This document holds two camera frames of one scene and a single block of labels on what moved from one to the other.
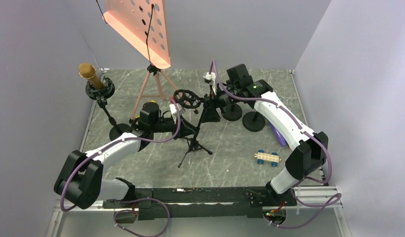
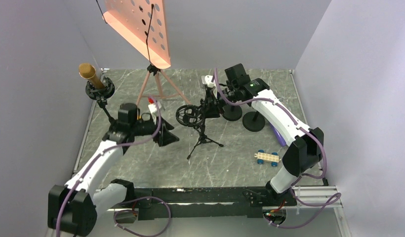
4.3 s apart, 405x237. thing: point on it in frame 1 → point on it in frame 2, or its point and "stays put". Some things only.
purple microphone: [281, 139] stays put
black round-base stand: [231, 112] stays put
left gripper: [185, 129] → [166, 137]
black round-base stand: [253, 121] stays put
